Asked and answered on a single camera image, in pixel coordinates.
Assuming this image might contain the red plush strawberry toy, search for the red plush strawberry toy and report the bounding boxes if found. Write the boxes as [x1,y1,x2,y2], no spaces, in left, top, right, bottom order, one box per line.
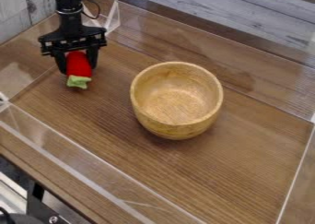
[67,52,92,89]

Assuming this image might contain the light wooden bowl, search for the light wooden bowl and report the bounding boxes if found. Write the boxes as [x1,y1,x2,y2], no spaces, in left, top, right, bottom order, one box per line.
[129,62,224,140]

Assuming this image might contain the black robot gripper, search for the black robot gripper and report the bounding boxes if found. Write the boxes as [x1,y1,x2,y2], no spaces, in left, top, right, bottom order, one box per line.
[39,13,105,74]

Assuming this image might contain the clear acrylic corner bracket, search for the clear acrylic corner bracket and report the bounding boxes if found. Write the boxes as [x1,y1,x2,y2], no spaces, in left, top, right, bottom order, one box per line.
[83,1,120,35]

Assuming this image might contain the clear acrylic tray wall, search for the clear acrylic tray wall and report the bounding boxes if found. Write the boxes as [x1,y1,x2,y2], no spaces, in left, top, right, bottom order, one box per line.
[0,0,315,224]

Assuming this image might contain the black metal table leg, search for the black metal table leg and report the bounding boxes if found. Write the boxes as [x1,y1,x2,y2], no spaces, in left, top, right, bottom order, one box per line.
[25,182,71,224]

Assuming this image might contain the black cable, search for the black cable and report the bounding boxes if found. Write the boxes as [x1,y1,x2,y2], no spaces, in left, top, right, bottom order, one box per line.
[0,206,17,224]

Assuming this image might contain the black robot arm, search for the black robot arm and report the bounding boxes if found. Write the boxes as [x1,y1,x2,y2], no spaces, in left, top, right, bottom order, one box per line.
[39,0,107,74]

